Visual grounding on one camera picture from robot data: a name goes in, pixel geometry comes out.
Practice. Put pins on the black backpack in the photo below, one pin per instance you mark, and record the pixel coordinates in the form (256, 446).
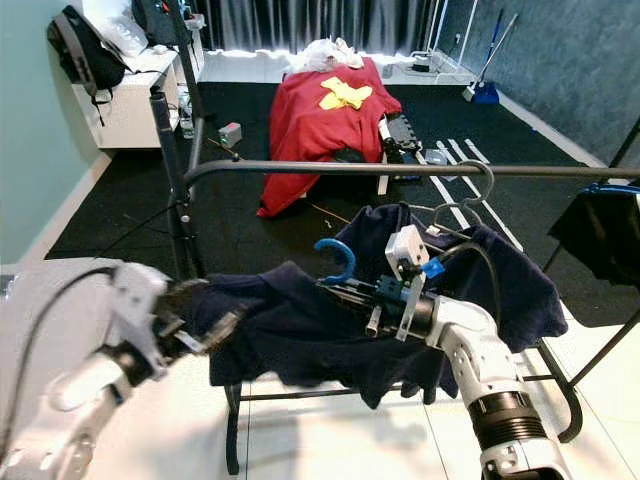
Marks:
(80, 50)

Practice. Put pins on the blue dustpan with broom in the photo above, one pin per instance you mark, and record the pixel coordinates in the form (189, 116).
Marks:
(485, 93)

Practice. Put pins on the black bag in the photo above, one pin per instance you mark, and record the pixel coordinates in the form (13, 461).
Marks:
(160, 20)

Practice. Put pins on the clear plastic bottle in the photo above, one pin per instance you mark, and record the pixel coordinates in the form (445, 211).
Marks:
(186, 115)

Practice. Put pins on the grey ottoman wooden feet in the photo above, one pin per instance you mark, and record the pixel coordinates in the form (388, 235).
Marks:
(15, 300)

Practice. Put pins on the black stand pole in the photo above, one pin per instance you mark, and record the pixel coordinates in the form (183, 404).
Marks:
(160, 120)

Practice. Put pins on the dark curtain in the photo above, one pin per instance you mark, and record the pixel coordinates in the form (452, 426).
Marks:
(310, 20)

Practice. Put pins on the grey metal hanger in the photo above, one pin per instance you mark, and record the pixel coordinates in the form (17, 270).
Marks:
(491, 183)

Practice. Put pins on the white crumpled plastic bag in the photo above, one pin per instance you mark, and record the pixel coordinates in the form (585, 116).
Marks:
(325, 55)

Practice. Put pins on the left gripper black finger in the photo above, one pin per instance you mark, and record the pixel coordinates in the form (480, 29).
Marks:
(218, 332)

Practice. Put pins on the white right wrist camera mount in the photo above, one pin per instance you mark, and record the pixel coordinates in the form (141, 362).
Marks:
(405, 250)

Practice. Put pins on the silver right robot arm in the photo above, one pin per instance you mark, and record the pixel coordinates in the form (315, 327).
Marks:
(480, 350)

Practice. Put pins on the black machine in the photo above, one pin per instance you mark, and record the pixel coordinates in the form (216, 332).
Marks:
(402, 133)

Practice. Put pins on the white soft bag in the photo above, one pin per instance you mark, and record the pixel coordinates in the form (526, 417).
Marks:
(125, 35)

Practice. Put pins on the white shelf cabinet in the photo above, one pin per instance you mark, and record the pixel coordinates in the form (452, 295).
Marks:
(130, 115)

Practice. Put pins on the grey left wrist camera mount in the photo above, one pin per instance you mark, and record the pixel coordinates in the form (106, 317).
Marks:
(140, 295)

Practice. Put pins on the dark navy t-shirt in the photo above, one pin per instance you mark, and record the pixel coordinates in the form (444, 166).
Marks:
(280, 330)

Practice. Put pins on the small grey box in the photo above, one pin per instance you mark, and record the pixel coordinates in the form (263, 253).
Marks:
(230, 134)

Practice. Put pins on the black garment white collar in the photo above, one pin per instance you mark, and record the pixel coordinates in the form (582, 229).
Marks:
(600, 230)

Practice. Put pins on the black metal clothes rack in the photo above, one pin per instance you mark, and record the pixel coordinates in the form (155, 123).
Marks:
(310, 166)

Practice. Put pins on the red cloth yellow patch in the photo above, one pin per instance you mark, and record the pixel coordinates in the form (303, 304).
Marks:
(310, 130)

